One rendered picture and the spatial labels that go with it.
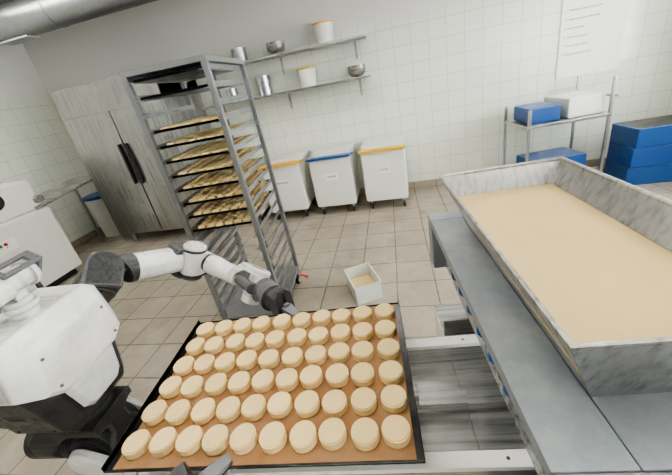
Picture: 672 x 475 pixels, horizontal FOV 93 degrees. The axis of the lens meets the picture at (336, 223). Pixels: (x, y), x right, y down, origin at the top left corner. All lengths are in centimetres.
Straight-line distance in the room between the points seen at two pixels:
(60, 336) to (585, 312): 97
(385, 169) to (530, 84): 198
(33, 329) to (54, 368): 9
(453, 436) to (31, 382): 89
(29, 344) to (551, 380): 94
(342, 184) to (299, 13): 209
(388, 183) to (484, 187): 309
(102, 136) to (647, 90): 639
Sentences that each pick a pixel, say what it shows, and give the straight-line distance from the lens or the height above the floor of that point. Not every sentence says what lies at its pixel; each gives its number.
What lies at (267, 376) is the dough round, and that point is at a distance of 80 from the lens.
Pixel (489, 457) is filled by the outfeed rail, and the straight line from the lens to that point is 79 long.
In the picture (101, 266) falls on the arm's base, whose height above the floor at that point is 123.
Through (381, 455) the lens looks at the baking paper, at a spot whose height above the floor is 100.
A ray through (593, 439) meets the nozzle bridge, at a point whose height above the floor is 118.
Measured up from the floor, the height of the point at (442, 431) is 84.
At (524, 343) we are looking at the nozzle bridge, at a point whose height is 118.
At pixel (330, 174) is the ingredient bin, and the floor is 55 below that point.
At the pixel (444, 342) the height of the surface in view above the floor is 90.
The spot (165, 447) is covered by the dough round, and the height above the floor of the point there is 101.
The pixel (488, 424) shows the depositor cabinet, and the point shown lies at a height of 84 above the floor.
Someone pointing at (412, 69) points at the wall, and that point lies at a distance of 438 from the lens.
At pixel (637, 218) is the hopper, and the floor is 128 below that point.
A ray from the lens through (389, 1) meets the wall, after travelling 443.
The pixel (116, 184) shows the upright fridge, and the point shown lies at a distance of 501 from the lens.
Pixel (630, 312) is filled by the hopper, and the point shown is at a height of 127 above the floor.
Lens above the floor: 158
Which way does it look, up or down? 24 degrees down
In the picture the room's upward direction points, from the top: 11 degrees counter-clockwise
